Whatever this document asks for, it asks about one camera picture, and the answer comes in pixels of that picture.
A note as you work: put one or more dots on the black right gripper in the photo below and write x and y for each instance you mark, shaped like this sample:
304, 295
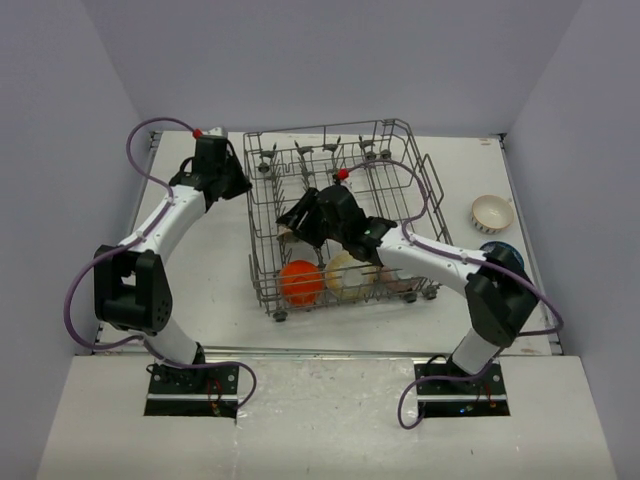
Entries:
295, 217

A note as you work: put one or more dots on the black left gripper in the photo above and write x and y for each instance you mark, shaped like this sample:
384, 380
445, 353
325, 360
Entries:
241, 185

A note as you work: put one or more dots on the floral white bowl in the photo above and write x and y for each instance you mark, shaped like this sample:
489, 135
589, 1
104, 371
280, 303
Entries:
286, 235

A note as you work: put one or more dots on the grey wire dish rack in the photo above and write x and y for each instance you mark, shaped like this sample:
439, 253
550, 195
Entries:
389, 177

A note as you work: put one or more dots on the yellow rimmed white bowl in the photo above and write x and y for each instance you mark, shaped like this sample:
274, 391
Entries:
349, 279

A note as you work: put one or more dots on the beige white bowl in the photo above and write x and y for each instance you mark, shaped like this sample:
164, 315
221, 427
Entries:
491, 214

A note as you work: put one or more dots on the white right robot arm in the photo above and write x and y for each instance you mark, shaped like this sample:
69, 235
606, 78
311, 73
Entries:
498, 293

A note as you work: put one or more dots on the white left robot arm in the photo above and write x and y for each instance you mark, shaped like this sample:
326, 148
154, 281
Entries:
131, 289

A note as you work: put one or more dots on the orange bowl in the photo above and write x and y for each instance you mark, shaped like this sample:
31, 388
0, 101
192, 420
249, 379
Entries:
300, 283

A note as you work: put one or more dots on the pink rimmed white bowl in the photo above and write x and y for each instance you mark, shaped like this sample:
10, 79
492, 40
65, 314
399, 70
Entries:
398, 281

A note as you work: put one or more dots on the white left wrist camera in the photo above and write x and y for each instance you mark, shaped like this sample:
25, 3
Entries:
218, 131

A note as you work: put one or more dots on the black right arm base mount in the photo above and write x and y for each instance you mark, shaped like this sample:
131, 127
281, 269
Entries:
486, 397

